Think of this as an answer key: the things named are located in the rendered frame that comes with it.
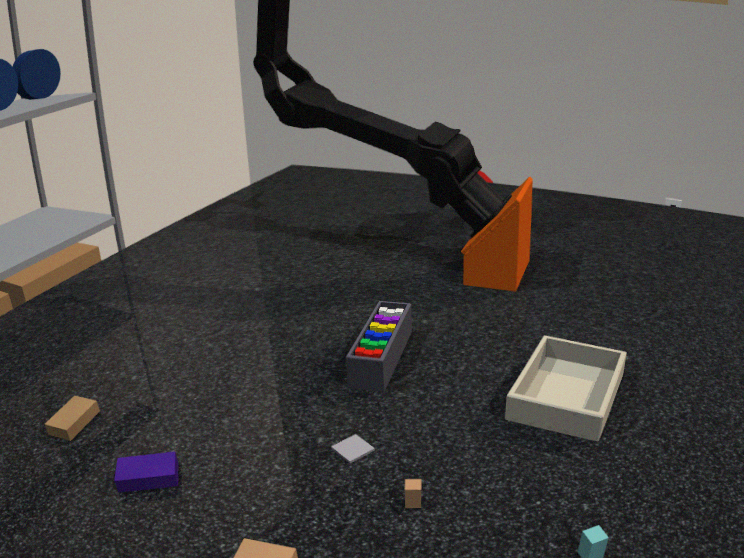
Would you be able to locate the yellow fuse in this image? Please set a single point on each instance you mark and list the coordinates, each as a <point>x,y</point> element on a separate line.
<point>379,328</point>

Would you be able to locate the green fuse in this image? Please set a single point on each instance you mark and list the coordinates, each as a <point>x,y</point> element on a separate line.
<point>372,345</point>

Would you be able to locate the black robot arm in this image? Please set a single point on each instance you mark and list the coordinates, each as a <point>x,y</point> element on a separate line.
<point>447,159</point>

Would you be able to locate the teal block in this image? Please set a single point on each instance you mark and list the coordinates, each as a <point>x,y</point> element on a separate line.
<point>593,543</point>

